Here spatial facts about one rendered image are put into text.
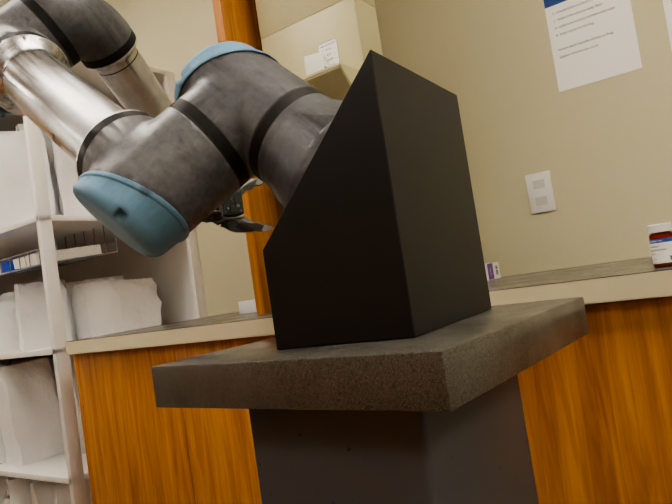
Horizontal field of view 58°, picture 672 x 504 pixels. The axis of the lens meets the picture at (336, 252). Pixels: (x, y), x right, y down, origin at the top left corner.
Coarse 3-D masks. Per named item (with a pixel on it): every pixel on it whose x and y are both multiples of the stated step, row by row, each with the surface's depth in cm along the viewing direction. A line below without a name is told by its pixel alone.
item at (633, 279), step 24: (600, 264) 152; (624, 264) 130; (648, 264) 114; (504, 288) 105; (528, 288) 101; (552, 288) 99; (576, 288) 97; (600, 288) 95; (624, 288) 93; (648, 288) 91; (96, 336) 189; (120, 336) 166; (144, 336) 160; (168, 336) 154; (192, 336) 149; (216, 336) 144; (240, 336) 140
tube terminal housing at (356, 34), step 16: (352, 0) 154; (320, 16) 159; (336, 16) 156; (352, 16) 154; (368, 16) 158; (288, 32) 166; (304, 32) 163; (320, 32) 160; (336, 32) 157; (352, 32) 154; (368, 32) 157; (272, 48) 169; (288, 48) 166; (304, 48) 163; (352, 48) 154; (368, 48) 156; (288, 64) 166; (304, 64) 163; (352, 64) 154
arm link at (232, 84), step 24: (216, 48) 66; (240, 48) 66; (192, 72) 65; (216, 72) 64; (240, 72) 64; (264, 72) 63; (288, 72) 65; (192, 96) 63; (216, 96) 62; (240, 96) 62; (264, 96) 62; (192, 120) 62; (216, 120) 62; (240, 120) 62; (216, 144) 62; (240, 144) 63; (240, 168) 64
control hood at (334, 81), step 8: (336, 64) 143; (320, 72) 146; (328, 72) 145; (336, 72) 144; (344, 72) 144; (352, 72) 147; (304, 80) 149; (312, 80) 148; (320, 80) 148; (328, 80) 147; (336, 80) 146; (344, 80) 145; (352, 80) 147; (320, 88) 149; (328, 88) 149; (336, 88) 148; (344, 88) 147; (328, 96) 150; (336, 96) 150; (344, 96) 149
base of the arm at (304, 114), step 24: (288, 96) 61; (312, 96) 62; (264, 120) 61; (288, 120) 60; (312, 120) 59; (264, 144) 61; (288, 144) 58; (312, 144) 56; (264, 168) 62; (288, 168) 58; (288, 192) 58
